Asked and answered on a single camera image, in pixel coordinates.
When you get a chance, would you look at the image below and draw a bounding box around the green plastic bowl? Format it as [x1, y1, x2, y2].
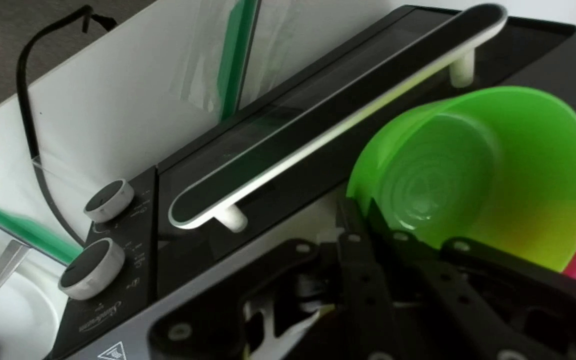
[344, 84, 576, 275]

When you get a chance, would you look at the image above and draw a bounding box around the clear bag green zip strip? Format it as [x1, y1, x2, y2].
[166, 0, 344, 127]
[0, 196, 84, 267]

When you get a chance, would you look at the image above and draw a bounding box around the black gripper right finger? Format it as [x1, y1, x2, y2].
[365, 198, 576, 360]

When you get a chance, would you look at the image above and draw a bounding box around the white plate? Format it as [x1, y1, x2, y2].
[0, 256, 69, 360]

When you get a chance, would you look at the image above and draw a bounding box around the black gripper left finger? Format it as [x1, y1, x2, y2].
[146, 198, 395, 360]

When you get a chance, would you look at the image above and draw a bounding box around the black oven power cable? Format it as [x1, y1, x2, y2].
[14, 5, 118, 248]

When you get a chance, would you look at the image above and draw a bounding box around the metal utensil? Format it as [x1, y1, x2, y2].
[0, 239, 31, 360]

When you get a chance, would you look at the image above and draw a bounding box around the black toaster oven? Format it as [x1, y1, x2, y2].
[45, 3, 576, 360]

